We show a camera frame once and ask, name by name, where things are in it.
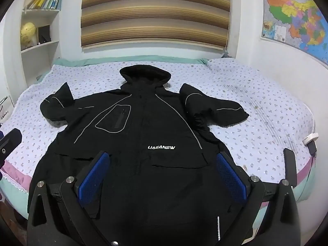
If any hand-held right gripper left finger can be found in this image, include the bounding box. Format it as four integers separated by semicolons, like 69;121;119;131
27;151;121;246

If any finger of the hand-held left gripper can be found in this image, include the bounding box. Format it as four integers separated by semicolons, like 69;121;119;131
0;128;23;162

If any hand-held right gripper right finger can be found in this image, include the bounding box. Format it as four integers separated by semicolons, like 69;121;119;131
212;151;301;246

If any black hooded jacket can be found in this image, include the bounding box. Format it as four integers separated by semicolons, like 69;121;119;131
27;65;250;246

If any white printed box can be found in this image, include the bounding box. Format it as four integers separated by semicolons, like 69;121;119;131
0;96;14;120

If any white floral bedspread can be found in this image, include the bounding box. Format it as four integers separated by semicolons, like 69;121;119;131
2;58;316;185

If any white charger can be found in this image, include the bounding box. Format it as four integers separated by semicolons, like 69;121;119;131
302;133;319;145

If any yellow globe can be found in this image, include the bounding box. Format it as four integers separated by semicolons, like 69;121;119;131
20;22;35;50

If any wooden slatted headboard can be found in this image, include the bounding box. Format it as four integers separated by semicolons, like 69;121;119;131
81;0;231;50

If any white wall bookshelf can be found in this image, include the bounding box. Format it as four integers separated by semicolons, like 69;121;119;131
19;0;67;55

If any blind pull cord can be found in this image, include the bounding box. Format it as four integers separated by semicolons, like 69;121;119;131
224;22;232;58

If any colourful wall map poster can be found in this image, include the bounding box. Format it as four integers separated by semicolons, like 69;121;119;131
261;0;328;66

